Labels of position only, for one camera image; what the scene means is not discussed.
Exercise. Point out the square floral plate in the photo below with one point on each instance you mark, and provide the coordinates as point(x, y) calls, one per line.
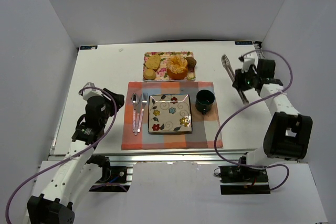
point(169, 114)

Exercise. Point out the blue table label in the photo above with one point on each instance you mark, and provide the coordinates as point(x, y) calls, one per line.
point(243, 42)
point(88, 47)

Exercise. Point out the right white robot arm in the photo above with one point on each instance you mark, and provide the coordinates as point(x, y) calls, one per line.
point(288, 134)

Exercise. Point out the floral serving tray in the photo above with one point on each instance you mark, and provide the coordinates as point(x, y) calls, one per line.
point(161, 73)

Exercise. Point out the metal tongs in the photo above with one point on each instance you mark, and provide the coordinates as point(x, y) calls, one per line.
point(226, 64)

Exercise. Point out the spoon with pink handle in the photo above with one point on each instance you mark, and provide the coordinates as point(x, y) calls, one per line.
point(135, 102)

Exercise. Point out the dark green mug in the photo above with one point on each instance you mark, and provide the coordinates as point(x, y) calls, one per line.
point(204, 101)

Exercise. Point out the fork with pink handle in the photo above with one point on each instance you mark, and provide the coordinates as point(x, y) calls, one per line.
point(143, 105)

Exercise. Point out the orange sugar-topped bun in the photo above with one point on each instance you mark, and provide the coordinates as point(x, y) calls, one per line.
point(177, 67)

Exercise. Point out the oval herb bread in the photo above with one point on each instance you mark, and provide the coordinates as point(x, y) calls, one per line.
point(153, 62)

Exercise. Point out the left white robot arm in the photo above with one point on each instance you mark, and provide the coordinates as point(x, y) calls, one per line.
point(80, 169)

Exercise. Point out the left blue table label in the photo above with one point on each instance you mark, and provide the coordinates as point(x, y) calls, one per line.
point(88, 47)

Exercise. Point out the small yellow muffin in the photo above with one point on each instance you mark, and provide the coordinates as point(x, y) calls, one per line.
point(149, 74)

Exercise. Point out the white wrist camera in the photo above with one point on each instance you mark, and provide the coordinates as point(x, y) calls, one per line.
point(248, 60)
point(89, 90)

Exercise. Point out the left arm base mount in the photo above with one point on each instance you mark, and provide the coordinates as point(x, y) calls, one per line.
point(116, 178)

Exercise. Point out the brown chocolate pastry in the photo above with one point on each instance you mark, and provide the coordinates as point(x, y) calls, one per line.
point(191, 62)

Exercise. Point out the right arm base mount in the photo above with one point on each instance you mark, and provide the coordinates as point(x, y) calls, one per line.
point(238, 180)

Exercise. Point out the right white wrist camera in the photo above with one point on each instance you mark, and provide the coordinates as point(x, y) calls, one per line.
point(248, 60)

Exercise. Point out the aluminium table frame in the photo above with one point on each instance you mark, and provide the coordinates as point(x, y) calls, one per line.
point(114, 66)

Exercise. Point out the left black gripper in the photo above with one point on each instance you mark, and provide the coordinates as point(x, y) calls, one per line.
point(115, 98)

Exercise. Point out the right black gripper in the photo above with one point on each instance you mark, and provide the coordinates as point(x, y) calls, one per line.
point(240, 83)

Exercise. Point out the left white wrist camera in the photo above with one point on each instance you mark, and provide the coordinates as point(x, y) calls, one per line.
point(89, 90)

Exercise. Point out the checkered orange placemat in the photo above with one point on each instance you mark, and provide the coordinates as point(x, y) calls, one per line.
point(205, 127)

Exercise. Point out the right blue table label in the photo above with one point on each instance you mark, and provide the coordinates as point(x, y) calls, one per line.
point(243, 42)

